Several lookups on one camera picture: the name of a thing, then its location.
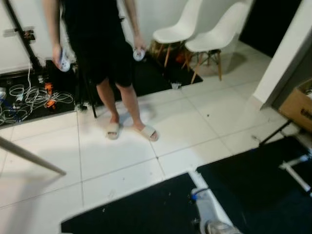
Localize person's left hand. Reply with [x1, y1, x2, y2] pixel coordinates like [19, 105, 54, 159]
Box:
[132, 36, 147, 54]

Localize person's right hand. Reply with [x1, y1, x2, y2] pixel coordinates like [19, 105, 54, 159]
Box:
[52, 44, 66, 67]

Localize white handheld controller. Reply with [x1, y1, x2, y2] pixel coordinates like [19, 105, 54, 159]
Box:
[133, 48, 146, 62]
[58, 48, 72, 73]

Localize large black floor mat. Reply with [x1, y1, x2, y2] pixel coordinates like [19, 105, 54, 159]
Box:
[0, 51, 203, 126]

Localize black slanted stand pole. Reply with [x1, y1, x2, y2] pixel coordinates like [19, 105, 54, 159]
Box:
[2, 0, 44, 74]

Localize person in black clothes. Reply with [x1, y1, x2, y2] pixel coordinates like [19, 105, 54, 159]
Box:
[41, 0, 159, 141]

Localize white chair with wooden legs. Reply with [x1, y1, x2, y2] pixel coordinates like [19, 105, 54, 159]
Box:
[152, 0, 204, 68]
[184, 0, 254, 84]

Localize beige slipper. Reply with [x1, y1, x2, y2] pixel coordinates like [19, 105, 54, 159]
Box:
[106, 122, 120, 140]
[139, 125, 159, 142]

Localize cardboard box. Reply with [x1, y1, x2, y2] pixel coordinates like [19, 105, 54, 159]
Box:
[279, 88, 312, 132]

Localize grey metal pole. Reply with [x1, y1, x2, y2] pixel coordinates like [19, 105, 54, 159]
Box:
[0, 136, 67, 176]

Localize black tripod leg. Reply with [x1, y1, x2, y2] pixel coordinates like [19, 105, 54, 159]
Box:
[258, 119, 293, 146]

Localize tangled white cables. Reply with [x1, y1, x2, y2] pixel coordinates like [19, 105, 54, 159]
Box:
[0, 83, 74, 122]

